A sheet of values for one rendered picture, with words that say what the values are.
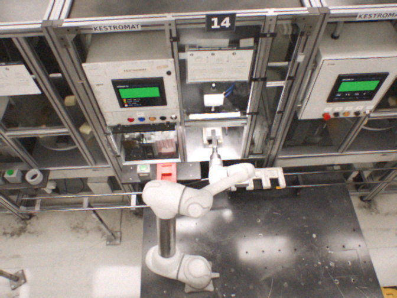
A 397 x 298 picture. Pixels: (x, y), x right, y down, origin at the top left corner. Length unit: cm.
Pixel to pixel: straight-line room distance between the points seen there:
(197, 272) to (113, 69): 117
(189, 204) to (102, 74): 73
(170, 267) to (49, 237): 160
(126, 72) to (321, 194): 163
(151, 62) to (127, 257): 192
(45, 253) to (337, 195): 248
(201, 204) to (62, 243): 198
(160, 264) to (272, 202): 93
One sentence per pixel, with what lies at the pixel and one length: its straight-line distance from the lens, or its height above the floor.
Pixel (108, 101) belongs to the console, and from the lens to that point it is 172.
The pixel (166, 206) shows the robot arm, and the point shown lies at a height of 146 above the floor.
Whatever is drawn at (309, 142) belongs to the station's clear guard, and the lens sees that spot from 224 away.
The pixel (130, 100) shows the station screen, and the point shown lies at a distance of 166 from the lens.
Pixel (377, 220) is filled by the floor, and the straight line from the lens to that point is 338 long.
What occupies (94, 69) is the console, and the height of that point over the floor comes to 180.
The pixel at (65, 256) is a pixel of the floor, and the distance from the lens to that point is 314.
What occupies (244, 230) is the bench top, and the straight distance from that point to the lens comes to 226.
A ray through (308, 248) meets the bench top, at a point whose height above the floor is 68.
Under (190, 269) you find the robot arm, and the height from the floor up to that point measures 95.
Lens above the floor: 280
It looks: 57 degrees down
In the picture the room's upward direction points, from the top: 2 degrees counter-clockwise
